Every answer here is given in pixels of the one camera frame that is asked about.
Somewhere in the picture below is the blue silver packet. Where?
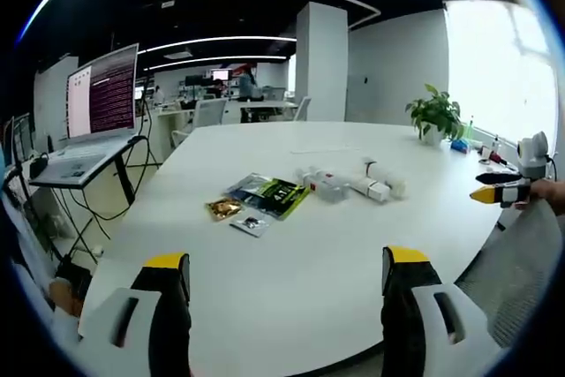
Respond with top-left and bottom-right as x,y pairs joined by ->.
223,172 -> 271,202

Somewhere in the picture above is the small white skincare bottle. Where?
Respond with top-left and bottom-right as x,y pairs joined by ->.
294,166 -> 320,185

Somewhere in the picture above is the black laptop stand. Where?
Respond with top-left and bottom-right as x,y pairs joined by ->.
48,136 -> 147,263

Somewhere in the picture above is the small silver packet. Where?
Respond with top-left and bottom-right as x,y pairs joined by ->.
229,210 -> 278,239

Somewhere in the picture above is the gold foil packet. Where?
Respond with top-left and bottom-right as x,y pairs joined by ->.
203,198 -> 244,222

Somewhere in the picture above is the black cable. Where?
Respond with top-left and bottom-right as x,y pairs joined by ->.
130,76 -> 162,170

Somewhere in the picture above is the white skincare box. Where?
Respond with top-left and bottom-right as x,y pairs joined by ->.
350,175 -> 393,205

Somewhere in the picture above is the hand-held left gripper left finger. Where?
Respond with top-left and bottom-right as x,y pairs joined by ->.
79,252 -> 192,377

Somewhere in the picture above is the green black packet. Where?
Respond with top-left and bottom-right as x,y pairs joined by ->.
252,177 -> 311,221

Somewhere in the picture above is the potted green plant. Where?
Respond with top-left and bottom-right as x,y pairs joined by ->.
404,82 -> 466,147

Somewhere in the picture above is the white office chair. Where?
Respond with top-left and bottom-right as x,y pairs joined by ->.
170,98 -> 228,145
291,95 -> 313,123

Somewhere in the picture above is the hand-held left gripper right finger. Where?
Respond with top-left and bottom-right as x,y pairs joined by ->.
380,244 -> 492,377

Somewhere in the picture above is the open silver laptop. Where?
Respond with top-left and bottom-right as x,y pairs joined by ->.
27,42 -> 140,187

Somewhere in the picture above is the black box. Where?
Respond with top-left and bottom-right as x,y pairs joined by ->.
56,256 -> 94,303

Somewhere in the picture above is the grey mesh office chair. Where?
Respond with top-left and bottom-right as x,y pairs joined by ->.
454,199 -> 562,349

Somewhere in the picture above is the person's right hand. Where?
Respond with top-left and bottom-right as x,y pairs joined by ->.
527,179 -> 565,214

